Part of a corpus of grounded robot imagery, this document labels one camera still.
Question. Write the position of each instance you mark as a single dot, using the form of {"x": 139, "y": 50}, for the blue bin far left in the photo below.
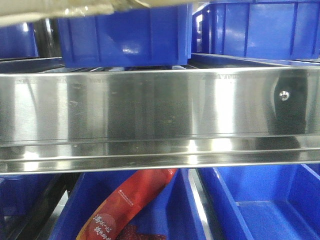
{"x": 18, "y": 41}

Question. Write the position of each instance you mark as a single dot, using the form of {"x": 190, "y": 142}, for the blue plastic bin centre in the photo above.
{"x": 159, "y": 36}

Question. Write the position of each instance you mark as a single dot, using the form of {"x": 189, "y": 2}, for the red snack package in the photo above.
{"x": 124, "y": 203}

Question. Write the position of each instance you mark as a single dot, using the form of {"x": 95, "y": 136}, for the stacked blue bins right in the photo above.
{"x": 261, "y": 29}

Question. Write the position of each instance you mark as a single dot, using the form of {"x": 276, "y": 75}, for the stainless steel shelf front rail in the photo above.
{"x": 155, "y": 119}

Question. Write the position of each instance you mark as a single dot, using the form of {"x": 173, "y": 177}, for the blue bin lower right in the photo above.
{"x": 265, "y": 202}

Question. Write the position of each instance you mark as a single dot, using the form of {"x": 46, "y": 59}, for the blue bin lower centre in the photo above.
{"x": 173, "y": 213}

